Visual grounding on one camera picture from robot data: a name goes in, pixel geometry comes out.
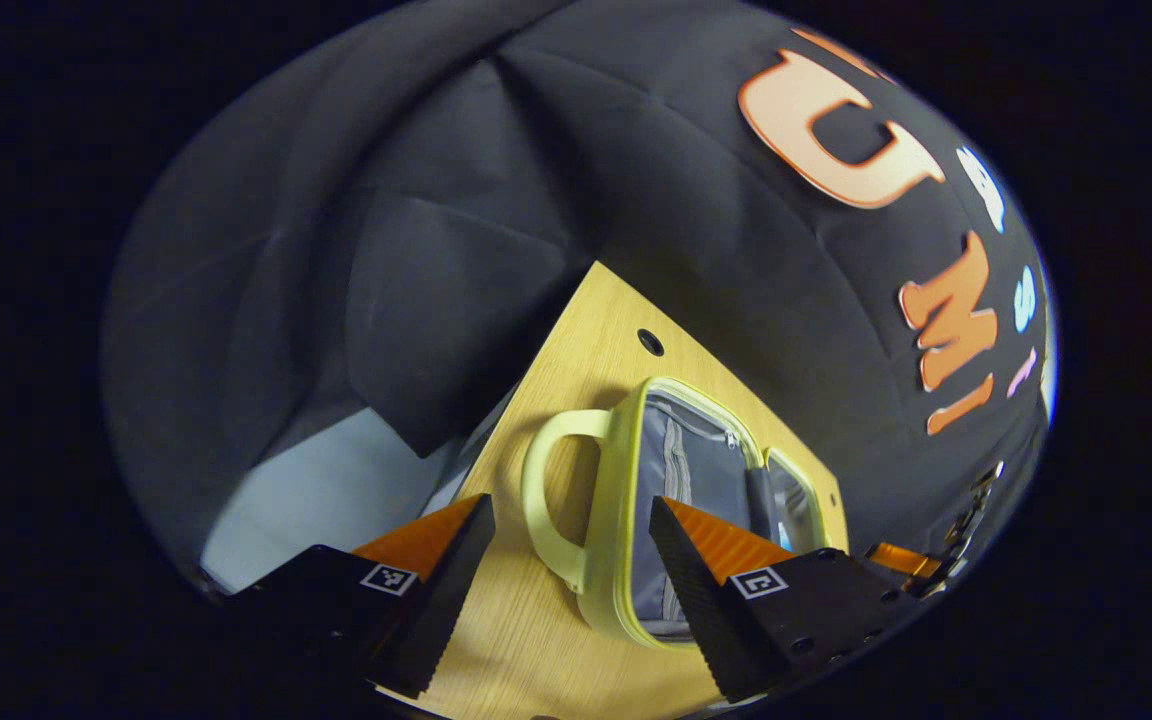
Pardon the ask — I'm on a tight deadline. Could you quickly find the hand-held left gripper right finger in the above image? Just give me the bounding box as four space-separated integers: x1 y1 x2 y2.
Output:
648 495 922 704

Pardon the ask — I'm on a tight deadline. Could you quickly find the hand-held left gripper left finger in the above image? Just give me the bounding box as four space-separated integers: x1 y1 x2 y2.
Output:
221 493 497 699

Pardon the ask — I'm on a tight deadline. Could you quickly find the pale yellow suitcase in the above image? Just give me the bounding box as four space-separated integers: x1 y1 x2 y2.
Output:
521 376 849 649

